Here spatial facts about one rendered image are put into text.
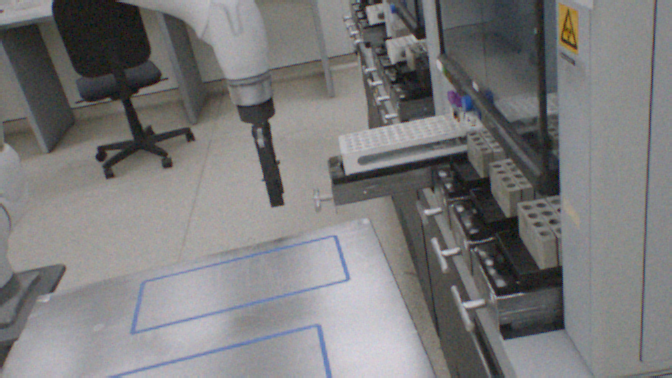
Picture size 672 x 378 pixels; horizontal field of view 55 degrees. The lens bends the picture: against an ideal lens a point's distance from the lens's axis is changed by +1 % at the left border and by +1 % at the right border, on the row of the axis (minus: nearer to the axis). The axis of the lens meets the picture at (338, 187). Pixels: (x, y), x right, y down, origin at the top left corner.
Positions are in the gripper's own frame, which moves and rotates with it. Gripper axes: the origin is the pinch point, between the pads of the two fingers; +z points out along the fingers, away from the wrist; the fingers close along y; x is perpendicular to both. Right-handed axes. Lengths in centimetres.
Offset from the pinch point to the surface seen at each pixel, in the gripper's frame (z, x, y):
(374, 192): 2.3, -20.9, -6.7
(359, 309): -2, -13, -51
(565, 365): 6, -40, -60
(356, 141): -6.7, -19.2, 0.9
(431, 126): -7.0, -35.6, 0.7
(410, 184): 2.0, -28.6, -6.8
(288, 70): 72, 8, 350
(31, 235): 81, 144, 167
